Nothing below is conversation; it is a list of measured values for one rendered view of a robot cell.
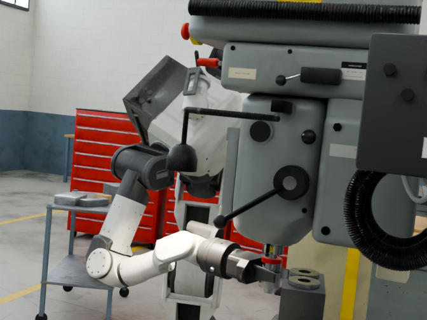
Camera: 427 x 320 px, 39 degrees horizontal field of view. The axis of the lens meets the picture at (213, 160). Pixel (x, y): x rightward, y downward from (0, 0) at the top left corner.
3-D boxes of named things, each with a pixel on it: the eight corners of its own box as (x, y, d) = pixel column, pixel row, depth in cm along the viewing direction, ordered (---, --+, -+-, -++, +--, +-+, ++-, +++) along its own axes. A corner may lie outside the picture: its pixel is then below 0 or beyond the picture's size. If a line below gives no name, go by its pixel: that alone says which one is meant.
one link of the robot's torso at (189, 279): (170, 287, 218) (184, 159, 218) (218, 294, 216) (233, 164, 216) (161, 296, 203) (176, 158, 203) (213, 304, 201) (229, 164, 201)
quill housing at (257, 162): (220, 240, 130) (235, 90, 127) (248, 226, 149) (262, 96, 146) (309, 256, 123) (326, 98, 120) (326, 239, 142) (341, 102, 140)
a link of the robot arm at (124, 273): (150, 271, 150) (90, 293, 158) (174, 279, 158) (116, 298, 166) (145, 231, 155) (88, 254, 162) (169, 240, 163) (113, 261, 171)
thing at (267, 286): (277, 291, 134) (280, 265, 134) (257, 287, 135) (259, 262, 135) (281, 286, 139) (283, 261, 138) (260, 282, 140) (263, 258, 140)
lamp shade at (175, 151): (163, 167, 144) (166, 141, 143) (193, 169, 146) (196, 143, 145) (168, 170, 137) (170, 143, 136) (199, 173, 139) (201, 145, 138)
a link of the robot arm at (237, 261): (245, 253, 133) (203, 241, 141) (240, 296, 134) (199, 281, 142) (276, 246, 143) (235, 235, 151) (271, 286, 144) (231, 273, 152)
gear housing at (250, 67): (216, 88, 126) (222, 39, 125) (250, 94, 149) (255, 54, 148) (382, 102, 115) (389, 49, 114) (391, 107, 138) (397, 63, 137)
